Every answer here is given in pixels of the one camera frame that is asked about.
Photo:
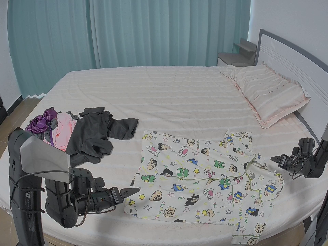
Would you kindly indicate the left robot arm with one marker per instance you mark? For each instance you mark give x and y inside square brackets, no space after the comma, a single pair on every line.
[30,147]

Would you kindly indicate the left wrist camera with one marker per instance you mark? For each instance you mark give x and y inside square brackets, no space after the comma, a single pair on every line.
[100,183]

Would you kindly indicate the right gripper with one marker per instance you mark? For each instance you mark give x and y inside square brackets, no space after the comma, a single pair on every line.
[288,164]

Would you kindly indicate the grey garment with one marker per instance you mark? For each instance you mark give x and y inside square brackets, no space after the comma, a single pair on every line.
[52,127]

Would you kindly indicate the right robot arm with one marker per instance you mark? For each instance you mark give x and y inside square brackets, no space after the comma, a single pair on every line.
[311,168]

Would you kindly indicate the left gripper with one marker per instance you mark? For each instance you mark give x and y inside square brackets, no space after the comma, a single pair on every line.
[106,198]

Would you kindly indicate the white printed pyjama top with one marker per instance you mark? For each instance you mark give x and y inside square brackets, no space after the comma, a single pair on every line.
[194,178]

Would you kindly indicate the purple satin garment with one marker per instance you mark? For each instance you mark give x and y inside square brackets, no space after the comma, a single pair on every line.
[41,123]

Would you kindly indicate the black chest of drawers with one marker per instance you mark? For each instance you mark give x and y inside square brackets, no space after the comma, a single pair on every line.
[2,111]

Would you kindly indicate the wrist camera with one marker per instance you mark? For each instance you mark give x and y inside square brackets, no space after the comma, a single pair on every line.
[296,152]
[100,183]

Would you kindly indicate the pink garment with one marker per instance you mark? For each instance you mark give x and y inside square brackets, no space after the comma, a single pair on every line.
[62,129]

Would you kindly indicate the grey bedside table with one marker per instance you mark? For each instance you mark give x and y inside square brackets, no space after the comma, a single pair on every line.
[235,56]

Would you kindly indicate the bed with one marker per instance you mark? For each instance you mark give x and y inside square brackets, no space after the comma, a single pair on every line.
[166,101]

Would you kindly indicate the cream pillow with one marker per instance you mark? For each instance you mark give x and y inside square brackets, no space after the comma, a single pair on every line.
[269,91]

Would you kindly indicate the black shirt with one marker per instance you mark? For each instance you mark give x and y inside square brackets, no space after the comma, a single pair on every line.
[89,134]

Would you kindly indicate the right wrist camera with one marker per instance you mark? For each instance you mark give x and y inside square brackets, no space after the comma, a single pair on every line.
[296,152]

